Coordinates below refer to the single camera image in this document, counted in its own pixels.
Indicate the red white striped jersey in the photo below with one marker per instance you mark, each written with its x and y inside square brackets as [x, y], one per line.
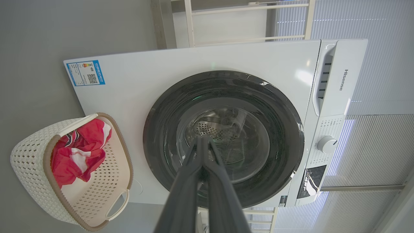
[93, 129]

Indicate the white front-load washing machine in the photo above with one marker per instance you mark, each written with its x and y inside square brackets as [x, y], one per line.
[129, 97]

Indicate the black round glass washer door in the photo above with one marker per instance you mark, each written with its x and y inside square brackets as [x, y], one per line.
[278, 129]

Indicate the white Hisense detergent drawer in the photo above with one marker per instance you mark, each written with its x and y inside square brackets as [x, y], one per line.
[346, 81]

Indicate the blue energy label sticker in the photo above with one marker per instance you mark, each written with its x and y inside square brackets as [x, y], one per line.
[85, 72]

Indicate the stainless steel washing machine drum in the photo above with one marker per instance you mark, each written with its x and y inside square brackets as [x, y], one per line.
[210, 127]

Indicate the white pleated curtain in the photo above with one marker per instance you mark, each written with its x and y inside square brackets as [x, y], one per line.
[372, 64]

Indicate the white metal railing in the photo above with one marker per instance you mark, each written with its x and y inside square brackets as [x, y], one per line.
[189, 22]

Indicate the round white filter cover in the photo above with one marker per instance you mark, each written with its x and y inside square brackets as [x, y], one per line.
[136, 187]

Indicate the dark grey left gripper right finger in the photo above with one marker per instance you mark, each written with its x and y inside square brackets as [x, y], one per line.
[223, 207]

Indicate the white round control knob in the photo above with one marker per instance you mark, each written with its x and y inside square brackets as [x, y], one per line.
[326, 144]

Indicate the red printed shirt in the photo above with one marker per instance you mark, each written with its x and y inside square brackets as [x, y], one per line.
[64, 168]

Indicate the cream perforated laundry basket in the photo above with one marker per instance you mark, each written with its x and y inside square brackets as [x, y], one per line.
[29, 168]

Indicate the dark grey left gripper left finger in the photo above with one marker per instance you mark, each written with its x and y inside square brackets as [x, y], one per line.
[181, 200]

